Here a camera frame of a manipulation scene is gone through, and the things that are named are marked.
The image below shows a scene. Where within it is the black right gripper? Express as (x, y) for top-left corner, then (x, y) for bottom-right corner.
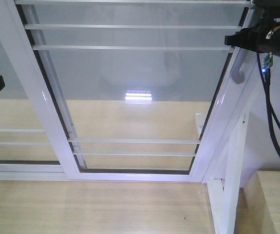
(224, 0), (280, 57)

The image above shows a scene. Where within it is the grey door handle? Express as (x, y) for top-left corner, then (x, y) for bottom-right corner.
(230, 7), (262, 85)

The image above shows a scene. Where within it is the white framed sliding glass door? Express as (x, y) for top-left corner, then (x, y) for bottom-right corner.
(0, 0), (262, 183)

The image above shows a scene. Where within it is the green circuit board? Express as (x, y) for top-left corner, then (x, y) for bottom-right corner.
(262, 52), (273, 75)

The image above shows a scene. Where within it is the light wooden platform board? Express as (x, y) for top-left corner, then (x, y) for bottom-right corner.
(0, 99), (214, 234)

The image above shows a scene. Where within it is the white wooden support brace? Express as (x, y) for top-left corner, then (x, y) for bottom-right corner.
(202, 112), (249, 234)

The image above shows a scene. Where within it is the light wooden box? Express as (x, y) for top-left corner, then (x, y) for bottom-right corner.
(235, 171), (280, 234)

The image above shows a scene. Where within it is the white fixed door frame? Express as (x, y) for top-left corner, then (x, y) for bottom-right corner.
(0, 0), (280, 183)

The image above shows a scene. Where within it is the black braided cable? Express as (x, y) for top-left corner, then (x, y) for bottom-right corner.
(256, 50), (280, 188)

